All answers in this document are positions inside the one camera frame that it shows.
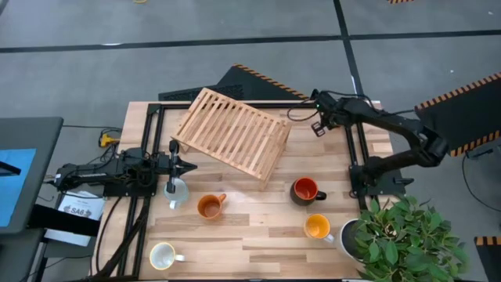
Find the black cable bundle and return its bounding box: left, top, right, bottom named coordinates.
left=93, top=195, right=152, bottom=281

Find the white mug with yellow rim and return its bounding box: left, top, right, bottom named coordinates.
left=149, top=241, right=186, bottom=271

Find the dark grey desk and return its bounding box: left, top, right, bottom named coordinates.
left=0, top=116, right=64, bottom=236

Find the orange mug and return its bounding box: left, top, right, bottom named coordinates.
left=196, top=193, right=228, bottom=221

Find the black shelf bar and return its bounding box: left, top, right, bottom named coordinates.
left=29, top=204, right=101, bottom=238

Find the white printed booklet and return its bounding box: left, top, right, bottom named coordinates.
left=57, top=190, right=106, bottom=221

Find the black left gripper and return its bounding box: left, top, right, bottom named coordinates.
left=155, top=139, right=198, bottom=194

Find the pale grey mug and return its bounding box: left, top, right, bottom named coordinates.
left=163, top=178, right=190, bottom=211

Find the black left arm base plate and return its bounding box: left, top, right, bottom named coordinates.
left=103, top=178, right=160, bottom=198

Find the black aluminium table frame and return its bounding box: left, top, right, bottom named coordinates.
left=117, top=101, right=371, bottom=281

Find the yellow-orange mug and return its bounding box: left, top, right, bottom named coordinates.
left=303, top=213, right=336, bottom=244

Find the black floor cable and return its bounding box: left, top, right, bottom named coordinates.
left=461, top=150, right=501, bottom=215

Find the white plant pot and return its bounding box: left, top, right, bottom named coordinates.
left=335, top=218, right=367, bottom=262

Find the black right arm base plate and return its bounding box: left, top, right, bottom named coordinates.
left=349, top=164, right=415, bottom=197

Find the wooden slatted dish rack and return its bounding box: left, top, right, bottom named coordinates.
left=171, top=87, right=293, bottom=192

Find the yellow plug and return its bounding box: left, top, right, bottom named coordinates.
left=98, top=132, right=121, bottom=148

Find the white paper sheet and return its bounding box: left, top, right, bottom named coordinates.
left=44, top=228, right=93, bottom=248

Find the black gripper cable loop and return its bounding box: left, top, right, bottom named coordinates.
left=287, top=98, right=319, bottom=122

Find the black mug with red inside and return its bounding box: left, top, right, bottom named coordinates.
left=290, top=176, right=327, bottom=207

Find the green leafy plant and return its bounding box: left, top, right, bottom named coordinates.
left=354, top=195, right=470, bottom=282

